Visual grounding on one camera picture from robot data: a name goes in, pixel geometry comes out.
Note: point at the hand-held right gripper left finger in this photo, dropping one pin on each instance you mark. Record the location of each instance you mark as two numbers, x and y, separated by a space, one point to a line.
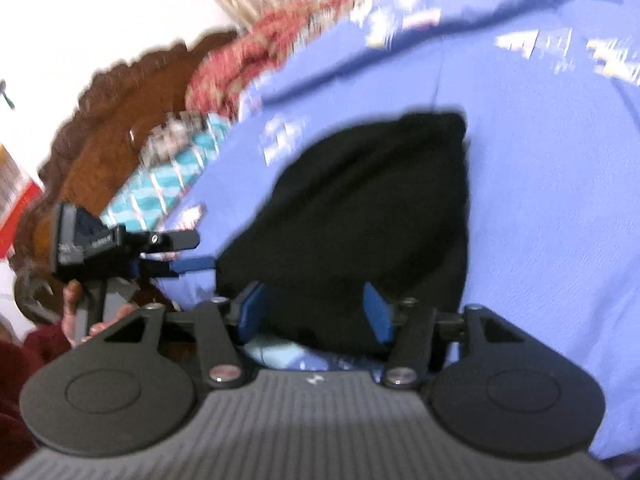
251 312

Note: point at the black pants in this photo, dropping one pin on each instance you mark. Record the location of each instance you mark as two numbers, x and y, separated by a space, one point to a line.
370 220

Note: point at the person's left forearm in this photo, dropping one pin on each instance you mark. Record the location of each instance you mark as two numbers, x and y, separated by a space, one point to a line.
25 390

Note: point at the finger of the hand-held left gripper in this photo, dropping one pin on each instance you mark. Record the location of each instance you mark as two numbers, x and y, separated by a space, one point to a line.
192 265
170 241

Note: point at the red yellow wall calendar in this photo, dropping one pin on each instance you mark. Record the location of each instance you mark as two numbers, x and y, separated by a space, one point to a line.
12 200

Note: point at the blue printed bedsheet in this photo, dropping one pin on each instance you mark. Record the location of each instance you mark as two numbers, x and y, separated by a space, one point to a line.
540 200

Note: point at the person's left hand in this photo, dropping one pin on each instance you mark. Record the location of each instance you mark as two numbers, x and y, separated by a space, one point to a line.
75 310

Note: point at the carved wooden headboard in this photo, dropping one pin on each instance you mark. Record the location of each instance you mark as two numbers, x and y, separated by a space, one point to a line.
100 150

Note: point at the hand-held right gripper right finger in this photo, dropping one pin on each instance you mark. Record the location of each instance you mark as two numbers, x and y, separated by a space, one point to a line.
378 312

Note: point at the red floral blanket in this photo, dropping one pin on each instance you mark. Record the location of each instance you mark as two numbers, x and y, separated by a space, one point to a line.
235 65

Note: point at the teal patterned cloth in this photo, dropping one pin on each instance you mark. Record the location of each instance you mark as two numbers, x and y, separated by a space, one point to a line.
165 180

